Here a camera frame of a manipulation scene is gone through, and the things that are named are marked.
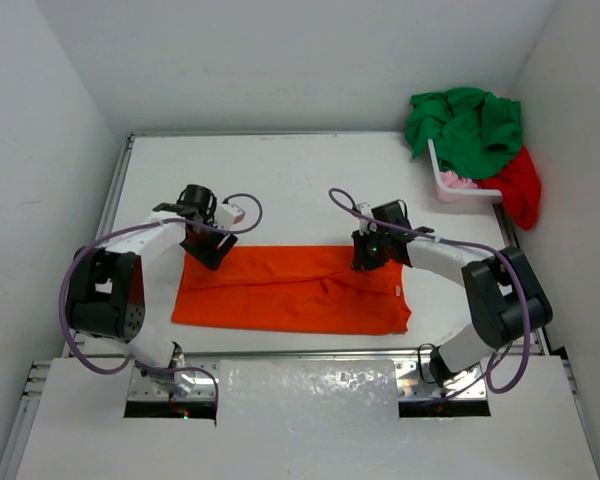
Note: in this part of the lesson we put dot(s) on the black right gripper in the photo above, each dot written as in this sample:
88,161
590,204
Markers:
360,261

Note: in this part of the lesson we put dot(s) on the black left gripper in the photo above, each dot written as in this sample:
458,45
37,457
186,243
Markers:
210,257

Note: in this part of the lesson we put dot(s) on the orange t shirt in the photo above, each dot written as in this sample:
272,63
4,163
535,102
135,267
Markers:
293,289

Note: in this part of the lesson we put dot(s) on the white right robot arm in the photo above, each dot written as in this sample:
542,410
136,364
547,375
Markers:
505,300

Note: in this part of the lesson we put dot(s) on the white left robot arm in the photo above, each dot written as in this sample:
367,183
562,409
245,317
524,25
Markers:
104,292

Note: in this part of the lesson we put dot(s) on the pink t shirt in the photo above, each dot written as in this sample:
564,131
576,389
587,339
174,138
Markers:
452,180

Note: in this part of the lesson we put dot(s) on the white plastic bin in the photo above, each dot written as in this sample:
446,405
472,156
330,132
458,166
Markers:
473,196

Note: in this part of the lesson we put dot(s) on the green t shirt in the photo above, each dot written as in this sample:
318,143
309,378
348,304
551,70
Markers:
475,132

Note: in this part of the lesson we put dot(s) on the red t shirt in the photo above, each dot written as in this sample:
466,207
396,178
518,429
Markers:
520,188

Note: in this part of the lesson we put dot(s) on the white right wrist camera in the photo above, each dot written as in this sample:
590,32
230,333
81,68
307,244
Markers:
366,224

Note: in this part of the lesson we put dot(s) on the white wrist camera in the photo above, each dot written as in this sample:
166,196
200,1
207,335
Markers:
366,224
228,215

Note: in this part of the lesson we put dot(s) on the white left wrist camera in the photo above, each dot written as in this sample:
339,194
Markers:
228,215

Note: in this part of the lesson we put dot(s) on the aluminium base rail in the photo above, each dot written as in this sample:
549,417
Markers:
409,369

